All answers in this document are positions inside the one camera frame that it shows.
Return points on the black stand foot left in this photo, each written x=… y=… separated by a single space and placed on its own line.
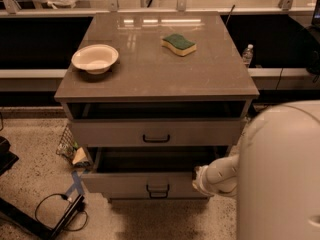
x=9 y=213

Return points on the white bowl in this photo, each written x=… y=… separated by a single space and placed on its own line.
x=95 y=59

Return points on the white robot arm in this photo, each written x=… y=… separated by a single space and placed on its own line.
x=275 y=177

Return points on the grey drawer cabinet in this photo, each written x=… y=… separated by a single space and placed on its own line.
x=150 y=82

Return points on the clear water bottle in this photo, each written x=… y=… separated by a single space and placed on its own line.
x=247 y=55

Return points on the wire mesh basket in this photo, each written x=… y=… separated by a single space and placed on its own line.
x=69 y=149

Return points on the green yellow sponge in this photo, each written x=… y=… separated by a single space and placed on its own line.
x=178 y=44

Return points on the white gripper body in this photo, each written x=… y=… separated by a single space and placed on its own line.
x=201 y=181

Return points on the grey drawer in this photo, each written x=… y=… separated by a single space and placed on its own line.
x=142 y=133
x=149 y=172

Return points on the blue tape cross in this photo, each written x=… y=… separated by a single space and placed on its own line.
x=76 y=185

